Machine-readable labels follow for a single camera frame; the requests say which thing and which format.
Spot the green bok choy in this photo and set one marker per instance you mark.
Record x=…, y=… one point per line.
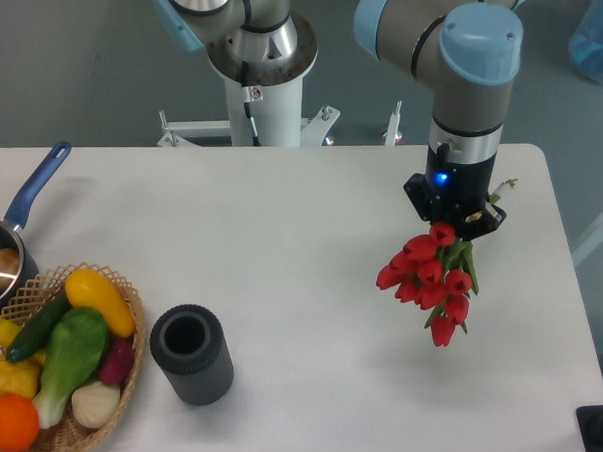
x=74, y=350

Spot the black device at edge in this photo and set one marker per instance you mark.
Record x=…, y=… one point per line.
x=590, y=421

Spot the white garlic bulb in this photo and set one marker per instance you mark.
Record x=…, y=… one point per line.
x=94, y=404

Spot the yellow squash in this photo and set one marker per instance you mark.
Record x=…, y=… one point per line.
x=87, y=288

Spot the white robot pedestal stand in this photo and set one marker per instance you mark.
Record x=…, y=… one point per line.
x=263, y=76

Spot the dark grey ribbed vase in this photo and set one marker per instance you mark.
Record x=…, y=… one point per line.
x=188, y=344

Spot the orange fruit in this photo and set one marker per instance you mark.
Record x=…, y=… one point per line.
x=19, y=423

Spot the dark green cucumber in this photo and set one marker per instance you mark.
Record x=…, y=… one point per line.
x=34, y=335

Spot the yellow bell pepper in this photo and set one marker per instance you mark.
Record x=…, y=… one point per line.
x=18, y=379

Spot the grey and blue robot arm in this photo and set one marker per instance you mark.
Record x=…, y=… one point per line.
x=467, y=52

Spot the red tulip bouquet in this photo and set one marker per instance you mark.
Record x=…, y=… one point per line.
x=435, y=270

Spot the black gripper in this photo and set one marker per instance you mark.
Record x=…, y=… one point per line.
x=456, y=194

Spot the yellow banana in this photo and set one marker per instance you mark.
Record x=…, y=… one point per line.
x=8, y=332

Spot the woven wicker basket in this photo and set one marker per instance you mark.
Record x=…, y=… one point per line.
x=68, y=435

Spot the blue handled saucepan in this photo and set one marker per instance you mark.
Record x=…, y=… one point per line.
x=18, y=213

